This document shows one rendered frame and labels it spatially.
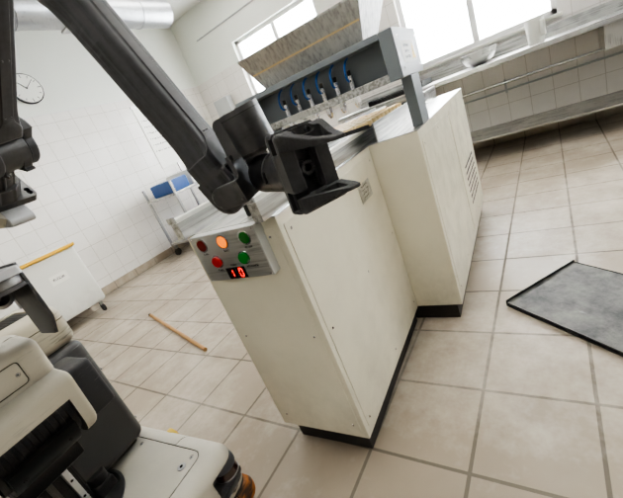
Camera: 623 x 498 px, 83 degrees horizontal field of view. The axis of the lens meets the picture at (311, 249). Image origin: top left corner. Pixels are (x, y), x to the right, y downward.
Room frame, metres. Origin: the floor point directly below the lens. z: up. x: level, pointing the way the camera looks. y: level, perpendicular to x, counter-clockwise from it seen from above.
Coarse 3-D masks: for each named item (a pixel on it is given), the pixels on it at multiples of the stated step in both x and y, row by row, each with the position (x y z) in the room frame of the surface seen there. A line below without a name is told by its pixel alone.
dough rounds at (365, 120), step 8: (400, 104) 1.80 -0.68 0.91; (376, 112) 1.87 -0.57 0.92; (384, 112) 1.61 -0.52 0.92; (352, 120) 1.95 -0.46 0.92; (360, 120) 1.68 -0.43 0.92; (368, 120) 1.46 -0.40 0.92; (376, 120) 1.48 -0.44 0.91; (336, 128) 1.76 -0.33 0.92; (344, 128) 1.54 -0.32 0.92; (352, 128) 1.42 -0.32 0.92
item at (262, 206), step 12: (360, 132) 1.37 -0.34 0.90; (372, 132) 1.46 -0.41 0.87; (336, 144) 1.23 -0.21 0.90; (348, 144) 1.26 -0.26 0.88; (360, 144) 1.34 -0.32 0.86; (336, 156) 1.17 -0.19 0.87; (348, 156) 1.24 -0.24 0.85; (264, 192) 0.83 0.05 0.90; (276, 192) 0.87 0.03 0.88; (252, 204) 0.80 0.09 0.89; (264, 204) 0.82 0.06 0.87; (276, 204) 0.85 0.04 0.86; (252, 216) 0.81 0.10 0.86; (264, 216) 0.81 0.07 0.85
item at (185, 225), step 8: (328, 144) 1.77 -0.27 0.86; (192, 208) 1.06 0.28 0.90; (200, 208) 1.04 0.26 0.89; (208, 208) 1.07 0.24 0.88; (216, 208) 1.09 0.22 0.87; (184, 216) 0.99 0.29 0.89; (192, 216) 1.01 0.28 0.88; (200, 216) 1.04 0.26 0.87; (208, 216) 1.06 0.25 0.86; (216, 216) 1.08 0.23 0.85; (168, 224) 0.98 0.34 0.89; (176, 224) 0.97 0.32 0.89; (184, 224) 0.99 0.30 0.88; (192, 224) 1.00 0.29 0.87; (200, 224) 1.02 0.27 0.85; (208, 224) 1.05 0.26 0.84; (176, 232) 0.98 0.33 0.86; (184, 232) 0.98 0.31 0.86; (192, 232) 0.99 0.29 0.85
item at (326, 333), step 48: (288, 240) 0.83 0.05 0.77; (336, 240) 1.00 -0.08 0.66; (384, 240) 1.26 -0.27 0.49; (240, 288) 0.95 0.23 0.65; (288, 288) 0.85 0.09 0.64; (336, 288) 0.92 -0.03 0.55; (384, 288) 1.16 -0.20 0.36; (240, 336) 1.01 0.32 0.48; (288, 336) 0.89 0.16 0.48; (336, 336) 0.85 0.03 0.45; (384, 336) 1.06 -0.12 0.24; (288, 384) 0.95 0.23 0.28; (336, 384) 0.84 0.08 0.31; (384, 384) 0.96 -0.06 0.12; (336, 432) 0.89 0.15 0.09
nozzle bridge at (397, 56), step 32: (384, 32) 1.28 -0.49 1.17; (320, 64) 1.42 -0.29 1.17; (352, 64) 1.44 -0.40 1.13; (384, 64) 1.38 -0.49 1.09; (416, 64) 1.45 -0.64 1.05; (256, 96) 1.61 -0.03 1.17; (288, 96) 1.63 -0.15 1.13; (320, 96) 1.54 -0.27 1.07; (352, 96) 1.41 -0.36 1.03; (416, 96) 1.35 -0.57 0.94
